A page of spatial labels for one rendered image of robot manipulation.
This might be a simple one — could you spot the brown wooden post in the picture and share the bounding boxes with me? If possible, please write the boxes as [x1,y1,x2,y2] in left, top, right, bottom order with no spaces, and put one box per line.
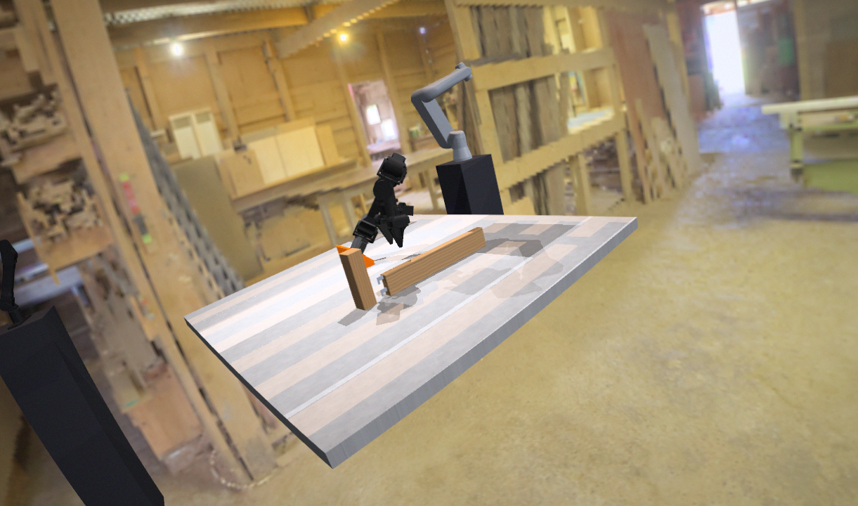
[339,248,377,311]

